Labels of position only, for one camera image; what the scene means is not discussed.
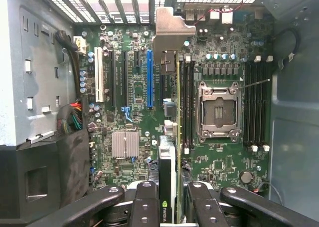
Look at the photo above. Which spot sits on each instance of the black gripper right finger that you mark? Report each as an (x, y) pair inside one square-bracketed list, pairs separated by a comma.
[(261, 207)]

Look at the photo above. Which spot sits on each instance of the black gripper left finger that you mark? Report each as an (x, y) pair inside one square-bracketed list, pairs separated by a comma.
[(82, 207)]

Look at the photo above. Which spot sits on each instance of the silver coin cell battery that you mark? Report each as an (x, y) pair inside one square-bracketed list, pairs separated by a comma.
[(246, 176)]

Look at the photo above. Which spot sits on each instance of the black plastic fan shroud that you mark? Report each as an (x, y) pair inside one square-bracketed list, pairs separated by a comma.
[(37, 182)]

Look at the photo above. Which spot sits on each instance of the green motherboard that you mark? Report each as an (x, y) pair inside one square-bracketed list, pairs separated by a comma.
[(211, 157)]

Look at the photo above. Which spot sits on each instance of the silver chipset heatsink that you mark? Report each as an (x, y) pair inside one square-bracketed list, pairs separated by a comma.
[(125, 144)]

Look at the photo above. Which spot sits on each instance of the black open PC case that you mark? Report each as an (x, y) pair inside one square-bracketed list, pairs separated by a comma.
[(294, 137)]

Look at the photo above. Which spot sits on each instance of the metal CPU socket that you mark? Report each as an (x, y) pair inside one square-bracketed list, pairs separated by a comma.
[(219, 112)]

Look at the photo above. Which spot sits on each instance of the blue SATA port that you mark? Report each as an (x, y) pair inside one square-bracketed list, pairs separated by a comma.
[(125, 112)]

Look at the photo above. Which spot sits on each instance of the thin metal locking lever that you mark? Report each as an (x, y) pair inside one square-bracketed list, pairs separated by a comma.
[(254, 84)]

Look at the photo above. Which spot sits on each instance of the white expansion slot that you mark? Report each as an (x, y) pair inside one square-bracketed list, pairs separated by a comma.
[(99, 74)]

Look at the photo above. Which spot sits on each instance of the blue expansion slot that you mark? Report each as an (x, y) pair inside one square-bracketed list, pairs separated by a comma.
[(150, 79)]

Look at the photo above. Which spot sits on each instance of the grey power supply unit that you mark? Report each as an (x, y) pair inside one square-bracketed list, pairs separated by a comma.
[(37, 62)]

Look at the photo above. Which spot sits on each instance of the short black expansion slot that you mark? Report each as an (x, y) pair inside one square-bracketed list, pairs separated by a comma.
[(137, 60)]

